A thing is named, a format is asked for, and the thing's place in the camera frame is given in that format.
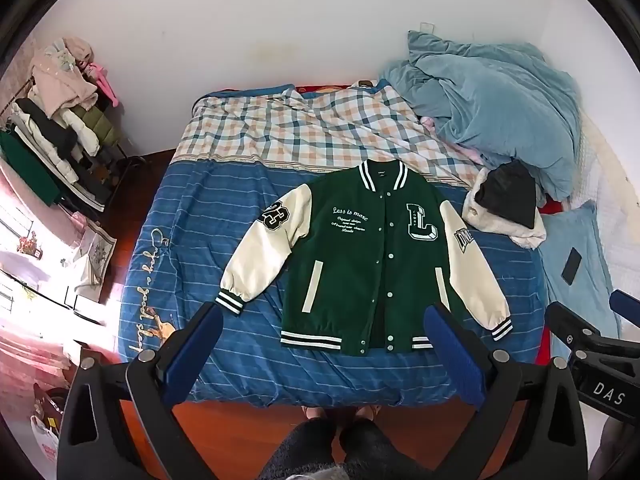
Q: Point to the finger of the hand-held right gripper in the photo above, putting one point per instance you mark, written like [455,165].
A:
[626,302]
[570,322]

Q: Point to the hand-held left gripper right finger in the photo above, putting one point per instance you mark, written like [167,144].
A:
[452,355]

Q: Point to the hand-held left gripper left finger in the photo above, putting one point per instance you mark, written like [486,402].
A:
[196,355]

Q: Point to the green varsity jacket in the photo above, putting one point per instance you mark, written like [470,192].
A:
[350,260]

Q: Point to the person's right forearm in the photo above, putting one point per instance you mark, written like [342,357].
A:
[620,450]

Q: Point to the black clothes rack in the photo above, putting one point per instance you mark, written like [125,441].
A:
[112,165]

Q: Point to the black phone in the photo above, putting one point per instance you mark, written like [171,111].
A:
[571,266]

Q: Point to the light blue pillow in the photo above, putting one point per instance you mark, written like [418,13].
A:
[592,240]

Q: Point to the white quilted blanket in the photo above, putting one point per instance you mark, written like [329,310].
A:
[615,220]

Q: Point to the person's right foot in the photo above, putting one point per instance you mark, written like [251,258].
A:
[370,412]

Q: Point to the person's foot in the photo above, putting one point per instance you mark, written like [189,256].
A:
[316,412]
[370,412]

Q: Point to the white fleece garment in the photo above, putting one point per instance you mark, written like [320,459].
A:
[520,235]

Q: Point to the blue striped quilt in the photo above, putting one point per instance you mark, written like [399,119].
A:
[200,240]

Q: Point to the person's left foot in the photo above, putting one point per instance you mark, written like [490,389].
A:
[316,412]

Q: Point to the patterned floor cloth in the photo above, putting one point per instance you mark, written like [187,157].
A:
[95,260]

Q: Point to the black cloth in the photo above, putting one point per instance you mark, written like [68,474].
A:
[507,192]

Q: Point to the person's legs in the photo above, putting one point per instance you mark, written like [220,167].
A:
[345,452]

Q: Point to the pink curtain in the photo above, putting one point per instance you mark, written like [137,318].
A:
[30,360]

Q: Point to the printed plastic bag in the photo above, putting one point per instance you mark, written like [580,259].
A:
[45,425]

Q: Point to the light blue duvet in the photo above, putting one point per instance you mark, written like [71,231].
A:
[500,100]

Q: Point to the plaid blanket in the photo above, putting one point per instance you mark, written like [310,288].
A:
[300,130]

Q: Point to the olive puffer vest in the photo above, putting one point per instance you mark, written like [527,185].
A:
[100,124]

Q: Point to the dark green garment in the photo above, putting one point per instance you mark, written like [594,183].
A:
[27,165]

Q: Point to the pink hooded garment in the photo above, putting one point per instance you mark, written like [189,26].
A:
[60,67]

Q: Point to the white wall outlet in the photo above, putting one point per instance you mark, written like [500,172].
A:
[427,28]

